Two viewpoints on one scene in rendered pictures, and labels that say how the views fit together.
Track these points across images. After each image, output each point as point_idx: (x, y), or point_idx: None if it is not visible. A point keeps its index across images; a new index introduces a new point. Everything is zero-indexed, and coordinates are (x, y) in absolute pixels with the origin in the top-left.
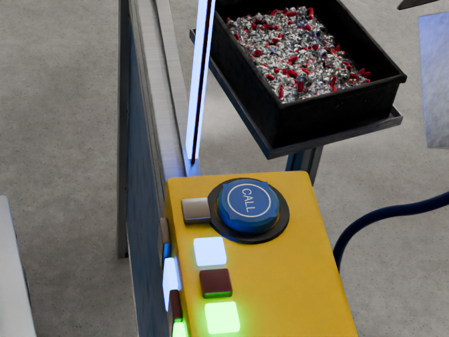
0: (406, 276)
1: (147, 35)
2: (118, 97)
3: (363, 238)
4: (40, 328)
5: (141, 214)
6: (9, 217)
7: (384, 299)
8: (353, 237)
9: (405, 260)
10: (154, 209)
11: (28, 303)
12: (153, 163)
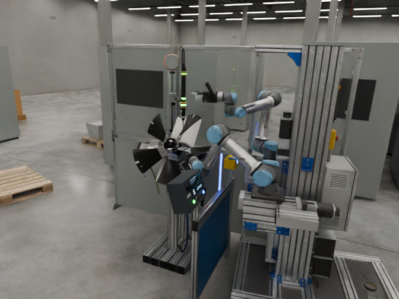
0: (134, 285)
1: (214, 200)
2: (197, 269)
3: (133, 296)
4: None
5: (208, 250)
6: (245, 172)
7: (144, 283)
8: (135, 297)
9: (130, 288)
10: (214, 223)
11: (246, 169)
12: (220, 200)
